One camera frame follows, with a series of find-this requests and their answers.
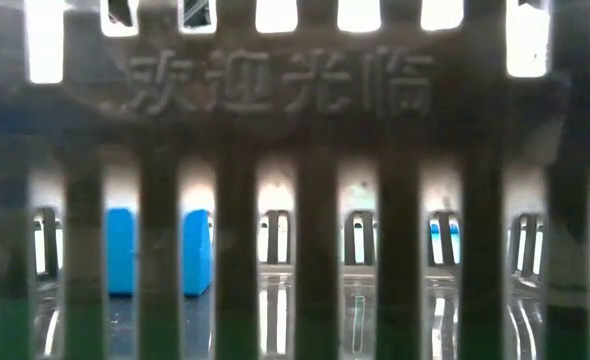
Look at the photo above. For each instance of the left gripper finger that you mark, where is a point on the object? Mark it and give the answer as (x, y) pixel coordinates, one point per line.
(196, 11)
(121, 11)

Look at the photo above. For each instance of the blue block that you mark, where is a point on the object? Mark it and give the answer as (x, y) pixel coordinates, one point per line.
(120, 250)

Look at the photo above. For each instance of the black plastic basket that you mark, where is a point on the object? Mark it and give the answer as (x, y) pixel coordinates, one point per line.
(285, 115)

